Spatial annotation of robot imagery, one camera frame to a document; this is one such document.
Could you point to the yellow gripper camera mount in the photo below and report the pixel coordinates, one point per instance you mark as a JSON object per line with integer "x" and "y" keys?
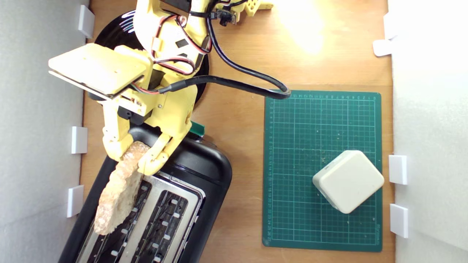
{"x": 98, "y": 67}

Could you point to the green toaster lever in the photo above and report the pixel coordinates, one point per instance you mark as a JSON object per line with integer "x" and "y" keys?
{"x": 198, "y": 129}

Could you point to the black round plate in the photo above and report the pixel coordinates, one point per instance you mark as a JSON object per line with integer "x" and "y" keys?
{"x": 113, "y": 36}

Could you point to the white wall clip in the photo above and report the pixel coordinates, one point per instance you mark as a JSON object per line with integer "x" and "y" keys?
{"x": 398, "y": 220}
{"x": 78, "y": 140}
{"x": 86, "y": 21}
{"x": 75, "y": 201}
{"x": 382, "y": 47}
{"x": 397, "y": 169}

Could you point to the green cutting mat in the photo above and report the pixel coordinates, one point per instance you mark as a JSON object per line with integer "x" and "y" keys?
{"x": 299, "y": 146}

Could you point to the brown bread slice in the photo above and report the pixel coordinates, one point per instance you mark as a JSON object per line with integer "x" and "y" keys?
{"x": 117, "y": 193}

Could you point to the black two-slot toaster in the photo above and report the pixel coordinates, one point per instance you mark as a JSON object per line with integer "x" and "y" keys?
{"x": 204, "y": 175}

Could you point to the white block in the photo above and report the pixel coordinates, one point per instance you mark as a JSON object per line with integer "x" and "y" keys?
{"x": 347, "y": 182}

